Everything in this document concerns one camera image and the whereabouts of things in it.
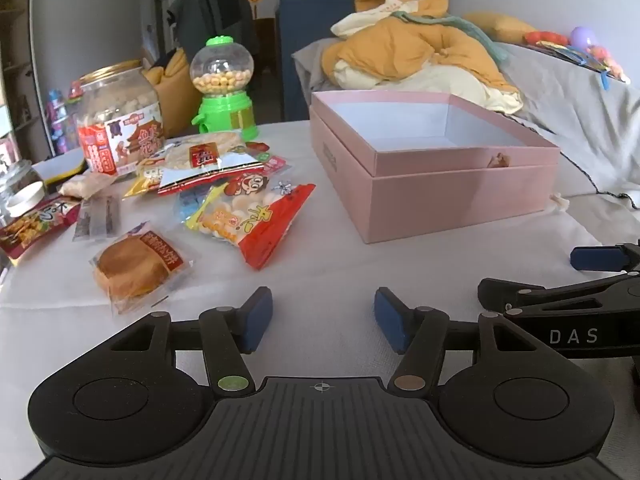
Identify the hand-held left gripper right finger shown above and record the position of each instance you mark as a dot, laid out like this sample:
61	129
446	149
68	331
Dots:
387	320

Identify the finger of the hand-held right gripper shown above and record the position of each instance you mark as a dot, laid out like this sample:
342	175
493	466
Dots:
500	294
595	258

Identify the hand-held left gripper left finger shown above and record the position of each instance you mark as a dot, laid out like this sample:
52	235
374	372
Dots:
255	317

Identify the pink cardboard box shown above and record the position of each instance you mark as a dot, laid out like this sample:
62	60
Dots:
440	195

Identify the yellow snack packet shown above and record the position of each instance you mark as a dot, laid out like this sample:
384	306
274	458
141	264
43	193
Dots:
142	180

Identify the beige snack bar packet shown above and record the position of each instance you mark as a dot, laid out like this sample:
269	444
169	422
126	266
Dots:
85	185

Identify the red rice ball snack packet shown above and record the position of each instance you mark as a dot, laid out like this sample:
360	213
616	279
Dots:
250	220

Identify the blue snack packet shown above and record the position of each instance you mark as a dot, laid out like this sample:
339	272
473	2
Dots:
190	202

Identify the round bread in clear packet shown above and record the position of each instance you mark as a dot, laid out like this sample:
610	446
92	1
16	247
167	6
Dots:
132	265

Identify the small red snack packet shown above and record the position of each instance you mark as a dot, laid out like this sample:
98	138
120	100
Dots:
272	160

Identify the rice cracker packet red label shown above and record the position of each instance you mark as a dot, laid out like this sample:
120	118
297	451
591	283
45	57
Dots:
200	157

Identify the colourful toy pile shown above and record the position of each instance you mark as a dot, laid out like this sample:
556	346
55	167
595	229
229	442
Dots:
595	60

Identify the green candy dispenser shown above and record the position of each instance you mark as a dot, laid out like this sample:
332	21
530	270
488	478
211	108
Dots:
222	110

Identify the purple toy ball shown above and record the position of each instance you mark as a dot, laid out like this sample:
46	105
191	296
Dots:
582	37

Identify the yellow bean bag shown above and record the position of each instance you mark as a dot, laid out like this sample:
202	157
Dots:
175	90

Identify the dark red snack packet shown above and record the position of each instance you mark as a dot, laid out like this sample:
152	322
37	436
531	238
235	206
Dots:
30	227

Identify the yellow and black tray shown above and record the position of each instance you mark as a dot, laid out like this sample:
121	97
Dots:
62	166

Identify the plastic jar with red label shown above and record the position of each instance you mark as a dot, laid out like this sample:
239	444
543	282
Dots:
120	110

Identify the yellow pillow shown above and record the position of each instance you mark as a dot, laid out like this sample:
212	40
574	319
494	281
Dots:
505	25

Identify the colourful toy bottles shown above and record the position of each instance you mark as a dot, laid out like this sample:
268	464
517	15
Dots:
59	120

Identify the small glass jar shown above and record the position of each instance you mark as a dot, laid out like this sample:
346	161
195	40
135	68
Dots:
15	175

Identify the dark blue cabinet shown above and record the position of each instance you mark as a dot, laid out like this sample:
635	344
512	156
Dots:
300	30

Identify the dark jacket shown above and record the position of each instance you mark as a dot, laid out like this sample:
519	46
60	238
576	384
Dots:
215	10

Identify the wall shelf unit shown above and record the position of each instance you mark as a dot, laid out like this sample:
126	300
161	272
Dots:
15	60

